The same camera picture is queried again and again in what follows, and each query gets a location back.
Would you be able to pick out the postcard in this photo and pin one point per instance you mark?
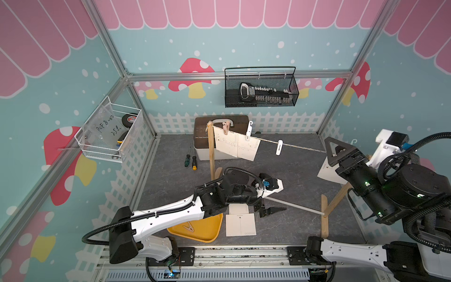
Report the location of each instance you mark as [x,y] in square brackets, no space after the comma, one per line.
[226,143]
[240,225]
[247,148]
[328,172]
[238,209]

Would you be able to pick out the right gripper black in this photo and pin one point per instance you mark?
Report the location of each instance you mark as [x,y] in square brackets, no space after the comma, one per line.
[346,168]

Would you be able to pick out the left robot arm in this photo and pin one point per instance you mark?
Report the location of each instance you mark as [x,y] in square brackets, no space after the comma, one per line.
[132,233]

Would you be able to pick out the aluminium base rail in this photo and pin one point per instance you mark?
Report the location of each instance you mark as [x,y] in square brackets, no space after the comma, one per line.
[239,263]

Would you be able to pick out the white clothespin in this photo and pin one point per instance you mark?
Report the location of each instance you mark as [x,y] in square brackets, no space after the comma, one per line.
[279,147]
[249,131]

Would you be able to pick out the black wire mesh basket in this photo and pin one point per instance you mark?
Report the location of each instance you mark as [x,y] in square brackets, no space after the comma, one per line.
[268,77]

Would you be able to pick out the green handled screwdriver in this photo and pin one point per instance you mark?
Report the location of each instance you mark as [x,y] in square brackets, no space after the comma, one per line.
[187,159]

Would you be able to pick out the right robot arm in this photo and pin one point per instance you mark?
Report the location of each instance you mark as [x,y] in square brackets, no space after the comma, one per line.
[396,188]

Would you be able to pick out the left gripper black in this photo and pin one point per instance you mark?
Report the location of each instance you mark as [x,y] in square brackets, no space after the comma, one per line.
[259,207]

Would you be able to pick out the yellow plastic tray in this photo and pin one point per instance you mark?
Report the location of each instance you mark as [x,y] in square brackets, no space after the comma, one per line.
[206,230]

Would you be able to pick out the wooden clothesline rack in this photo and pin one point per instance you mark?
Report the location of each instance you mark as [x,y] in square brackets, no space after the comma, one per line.
[326,208]

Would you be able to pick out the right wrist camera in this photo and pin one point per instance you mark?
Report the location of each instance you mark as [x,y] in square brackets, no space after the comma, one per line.
[389,143]

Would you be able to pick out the black tape roll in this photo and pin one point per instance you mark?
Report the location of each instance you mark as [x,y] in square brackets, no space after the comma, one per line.
[128,120]

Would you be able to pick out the pink clothespin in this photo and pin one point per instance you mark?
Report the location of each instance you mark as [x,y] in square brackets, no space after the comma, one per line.
[188,226]
[227,123]

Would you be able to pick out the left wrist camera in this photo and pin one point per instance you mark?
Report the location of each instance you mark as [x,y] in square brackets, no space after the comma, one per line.
[271,185]

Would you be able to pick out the white wire basket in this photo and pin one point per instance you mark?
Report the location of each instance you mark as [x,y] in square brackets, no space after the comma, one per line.
[103,136]

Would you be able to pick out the yellow handled screwdriver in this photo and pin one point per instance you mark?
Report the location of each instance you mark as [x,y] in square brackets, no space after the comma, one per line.
[194,161]

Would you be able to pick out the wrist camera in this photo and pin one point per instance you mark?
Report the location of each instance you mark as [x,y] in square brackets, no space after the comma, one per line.
[389,143]
[271,185]

